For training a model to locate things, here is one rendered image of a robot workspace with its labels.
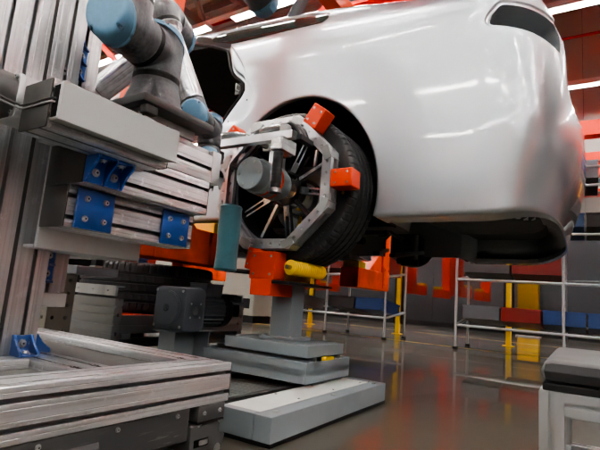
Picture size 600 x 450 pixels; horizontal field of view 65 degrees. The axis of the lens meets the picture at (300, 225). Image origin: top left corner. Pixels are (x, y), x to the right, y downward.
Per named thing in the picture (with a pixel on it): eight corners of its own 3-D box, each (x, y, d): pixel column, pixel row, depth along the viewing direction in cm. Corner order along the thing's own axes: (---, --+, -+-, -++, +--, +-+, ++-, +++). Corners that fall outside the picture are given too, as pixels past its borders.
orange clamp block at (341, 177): (338, 191, 180) (360, 190, 176) (329, 187, 174) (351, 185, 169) (339, 173, 181) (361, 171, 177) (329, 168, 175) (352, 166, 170)
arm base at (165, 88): (147, 99, 107) (153, 59, 109) (106, 109, 115) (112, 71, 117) (195, 122, 120) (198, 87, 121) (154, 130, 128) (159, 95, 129)
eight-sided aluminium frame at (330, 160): (333, 252, 176) (342, 114, 184) (325, 249, 170) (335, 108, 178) (222, 250, 204) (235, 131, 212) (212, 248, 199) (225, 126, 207)
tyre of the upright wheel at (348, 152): (389, 131, 200) (267, 129, 236) (368, 110, 180) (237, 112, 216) (362, 283, 195) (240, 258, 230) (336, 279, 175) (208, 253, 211)
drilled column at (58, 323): (60, 387, 174) (78, 274, 180) (33, 391, 166) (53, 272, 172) (45, 383, 179) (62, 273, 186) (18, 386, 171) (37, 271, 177)
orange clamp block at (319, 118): (322, 135, 189) (335, 116, 187) (313, 129, 182) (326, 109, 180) (311, 128, 192) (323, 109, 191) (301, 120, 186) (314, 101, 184)
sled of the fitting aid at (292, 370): (348, 378, 197) (349, 354, 199) (304, 387, 167) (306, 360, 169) (254, 362, 224) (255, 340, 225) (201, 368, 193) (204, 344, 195)
